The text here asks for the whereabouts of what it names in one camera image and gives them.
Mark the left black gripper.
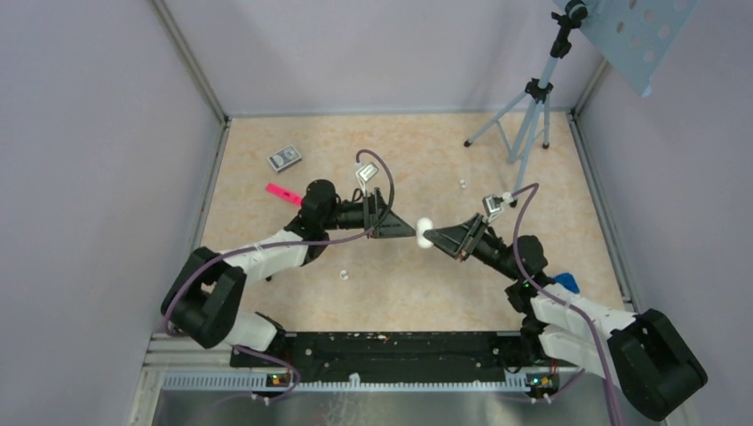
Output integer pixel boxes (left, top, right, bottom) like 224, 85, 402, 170
321, 187, 415, 239

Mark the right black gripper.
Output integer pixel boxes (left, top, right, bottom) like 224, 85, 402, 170
424, 213, 521, 281

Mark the white earbud charging case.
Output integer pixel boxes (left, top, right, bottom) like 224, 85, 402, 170
416, 217, 433, 249

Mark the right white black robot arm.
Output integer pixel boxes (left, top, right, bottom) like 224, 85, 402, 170
416, 214, 709, 421

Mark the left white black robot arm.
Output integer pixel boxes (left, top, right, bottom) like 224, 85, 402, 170
161, 179, 416, 367

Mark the pink rectangular block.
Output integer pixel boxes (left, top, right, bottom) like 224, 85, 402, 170
265, 183, 302, 207

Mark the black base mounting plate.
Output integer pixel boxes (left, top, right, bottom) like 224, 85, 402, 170
267, 331, 566, 383

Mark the grey playing card box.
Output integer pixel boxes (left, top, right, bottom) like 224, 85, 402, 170
267, 145, 303, 173

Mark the perforated grey metal plate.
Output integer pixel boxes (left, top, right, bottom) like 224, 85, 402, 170
554, 0, 699, 97

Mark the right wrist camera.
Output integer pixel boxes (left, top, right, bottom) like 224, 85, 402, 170
482, 194, 505, 219

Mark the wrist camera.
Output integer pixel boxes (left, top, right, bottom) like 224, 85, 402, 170
355, 162, 379, 184
482, 194, 505, 219

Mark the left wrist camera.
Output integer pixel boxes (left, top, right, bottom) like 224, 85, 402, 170
355, 162, 379, 184

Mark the grey camera tripod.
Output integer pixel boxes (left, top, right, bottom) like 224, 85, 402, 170
464, 0, 589, 191

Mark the white cable duct rail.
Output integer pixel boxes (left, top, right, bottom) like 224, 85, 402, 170
162, 372, 530, 393

